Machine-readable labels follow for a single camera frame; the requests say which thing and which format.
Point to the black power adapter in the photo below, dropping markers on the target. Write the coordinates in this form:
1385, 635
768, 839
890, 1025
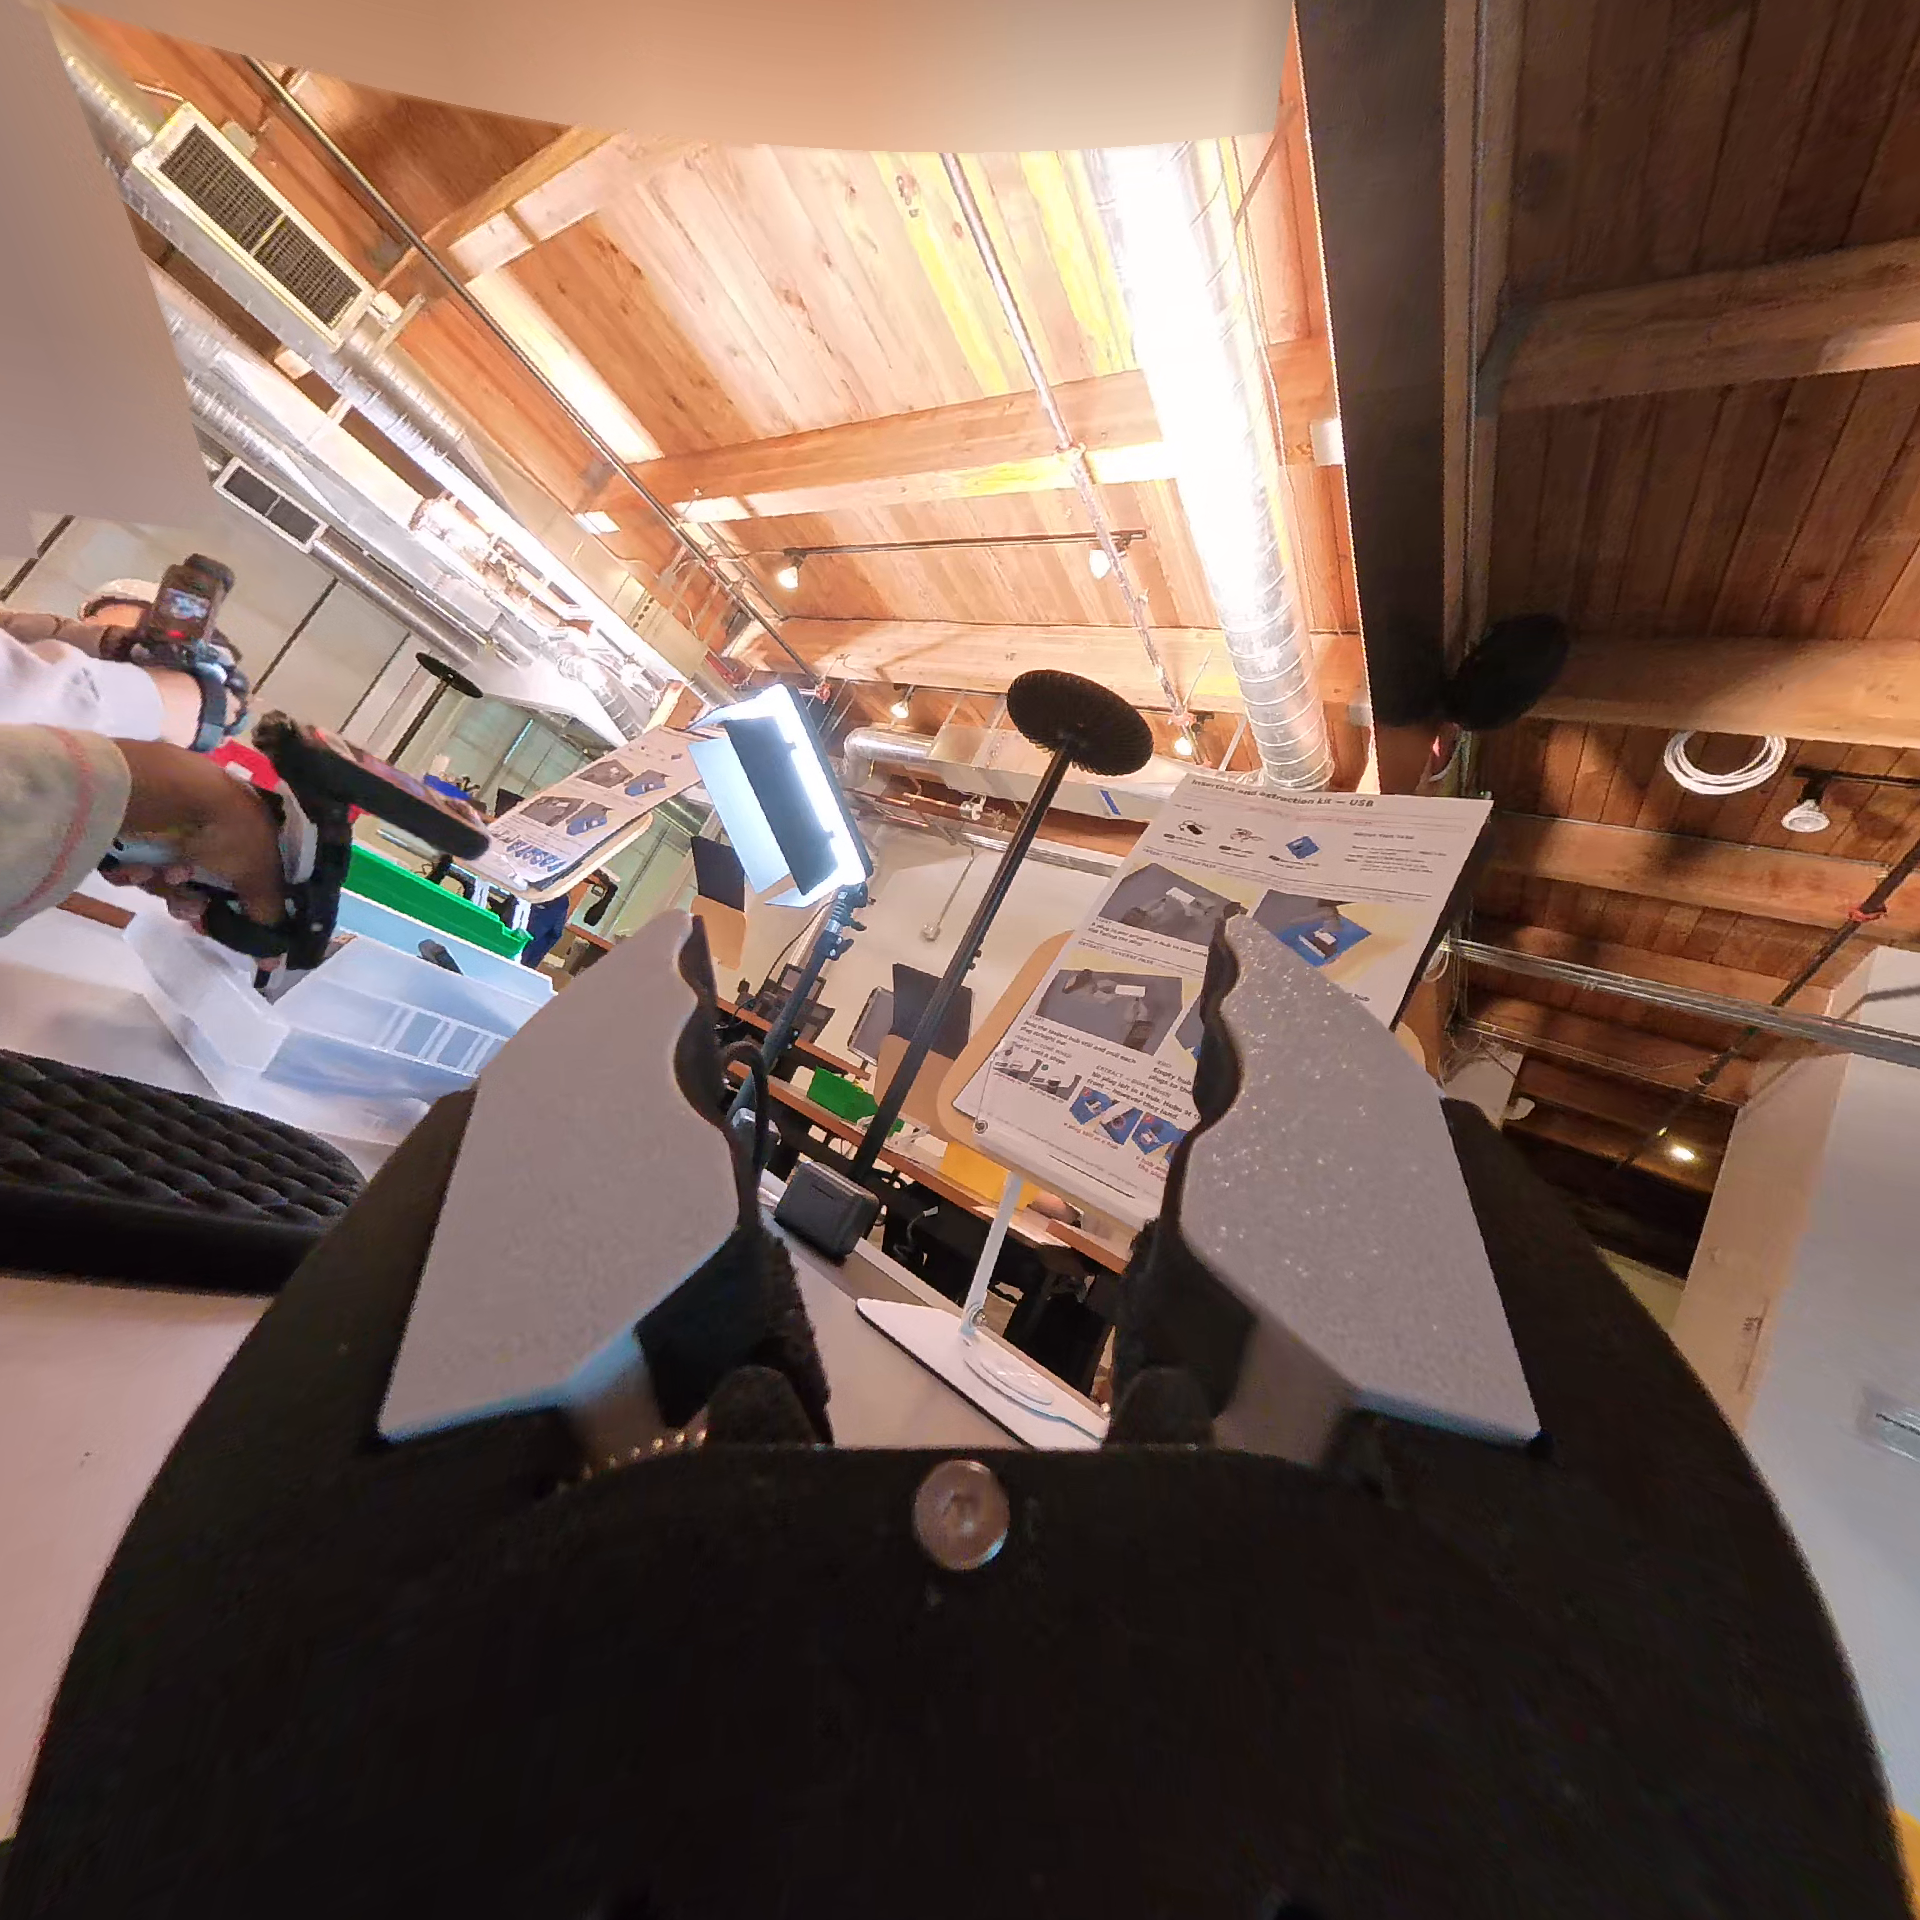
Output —
823, 1204

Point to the green plastic bin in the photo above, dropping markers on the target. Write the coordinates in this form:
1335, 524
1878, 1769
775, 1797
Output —
433, 903

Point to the black round fan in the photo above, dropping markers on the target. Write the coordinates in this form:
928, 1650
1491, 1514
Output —
1506, 671

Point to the small instruction poster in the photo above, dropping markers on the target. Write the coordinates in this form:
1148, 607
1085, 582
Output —
594, 817

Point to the led light panel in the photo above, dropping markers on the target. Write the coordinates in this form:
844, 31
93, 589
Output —
782, 794

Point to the metal ventilation unit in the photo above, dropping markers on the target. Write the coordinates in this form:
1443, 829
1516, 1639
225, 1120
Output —
253, 224

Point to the person's left hand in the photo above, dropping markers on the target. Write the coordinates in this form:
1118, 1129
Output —
211, 832

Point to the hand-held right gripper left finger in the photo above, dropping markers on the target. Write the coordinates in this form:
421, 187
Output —
579, 1181

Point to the black disc floor lamp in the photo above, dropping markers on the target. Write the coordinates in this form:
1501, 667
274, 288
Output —
1081, 722

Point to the large instruction poster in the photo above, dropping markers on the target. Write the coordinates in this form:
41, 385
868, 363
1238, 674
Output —
1201, 927

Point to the white poster stand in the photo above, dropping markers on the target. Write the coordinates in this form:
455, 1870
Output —
985, 1360

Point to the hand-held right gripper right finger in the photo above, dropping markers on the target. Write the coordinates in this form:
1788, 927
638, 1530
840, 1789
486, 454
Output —
1335, 1200

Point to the white track light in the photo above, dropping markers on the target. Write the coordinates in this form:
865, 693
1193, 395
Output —
1804, 810

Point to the clear plastic bin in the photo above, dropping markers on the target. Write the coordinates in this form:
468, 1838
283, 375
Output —
361, 1023

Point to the black light stand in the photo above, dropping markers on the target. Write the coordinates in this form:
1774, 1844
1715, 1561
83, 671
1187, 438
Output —
803, 991

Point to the silver air duct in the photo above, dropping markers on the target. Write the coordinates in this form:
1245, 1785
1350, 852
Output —
1228, 447

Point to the black mesh cushion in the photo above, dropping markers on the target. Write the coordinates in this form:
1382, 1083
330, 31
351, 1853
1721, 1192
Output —
147, 1165

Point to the person's left forearm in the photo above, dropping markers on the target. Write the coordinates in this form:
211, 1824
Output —
61, 817

